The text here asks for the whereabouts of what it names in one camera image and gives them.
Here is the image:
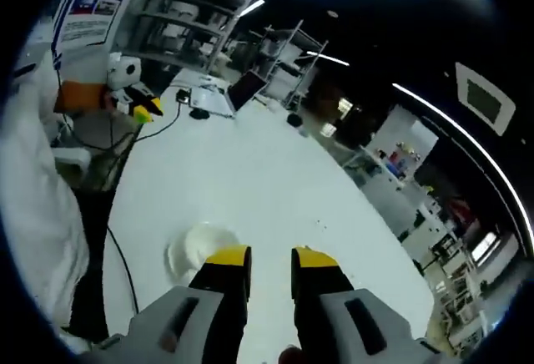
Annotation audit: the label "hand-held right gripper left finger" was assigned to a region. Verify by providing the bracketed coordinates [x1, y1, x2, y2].
[89, 245, 254, 364]

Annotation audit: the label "ceiling air conditioner vent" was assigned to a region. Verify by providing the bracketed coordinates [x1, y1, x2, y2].
[454, 62, 516, 137]

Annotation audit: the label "white saucer coffee tray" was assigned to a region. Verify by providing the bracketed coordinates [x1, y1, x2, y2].
[165, 222, 245, 288]

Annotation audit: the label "colourful items on cabinet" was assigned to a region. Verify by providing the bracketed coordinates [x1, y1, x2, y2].
[387, 142, 421, 178]

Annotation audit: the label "person's right hand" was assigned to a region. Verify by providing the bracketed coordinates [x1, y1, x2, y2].
[278, 345, 308, 364]

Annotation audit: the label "silver laptop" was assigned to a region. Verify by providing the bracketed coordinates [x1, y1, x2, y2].
[189, 69, 268, 120]

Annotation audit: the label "white pillar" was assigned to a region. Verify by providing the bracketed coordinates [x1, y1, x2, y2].
[373, 104, 440, 160]

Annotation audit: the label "large metal shelf rack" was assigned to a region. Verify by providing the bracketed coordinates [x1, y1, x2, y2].
[124, 0, 260, 73]

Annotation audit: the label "white tabletop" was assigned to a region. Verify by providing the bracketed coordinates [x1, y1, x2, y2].
[102, 67, 435, 364]

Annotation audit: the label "black cable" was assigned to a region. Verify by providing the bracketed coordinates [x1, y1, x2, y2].
[106, 225, 141, 316]
[135, 99, 184, 142]

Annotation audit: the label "long ceiling light strip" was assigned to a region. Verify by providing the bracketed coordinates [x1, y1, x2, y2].
[391, 82, 534, 259]

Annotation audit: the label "wall poster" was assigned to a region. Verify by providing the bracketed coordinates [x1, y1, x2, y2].
[52, 0, 148, 48]

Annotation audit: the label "small metal shelf rack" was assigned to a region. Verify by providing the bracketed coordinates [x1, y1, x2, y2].
[258, 19, 330, 111]

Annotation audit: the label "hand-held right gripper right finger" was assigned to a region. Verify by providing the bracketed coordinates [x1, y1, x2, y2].
[290, 245, 451, 364]

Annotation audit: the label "grey chair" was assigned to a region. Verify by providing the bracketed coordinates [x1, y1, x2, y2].
[52, 111, 141, 192]

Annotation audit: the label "short ceiling light strip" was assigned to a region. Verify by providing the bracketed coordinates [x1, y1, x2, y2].
[239, 0, 266, 18]
[306, 49, 351, 67]

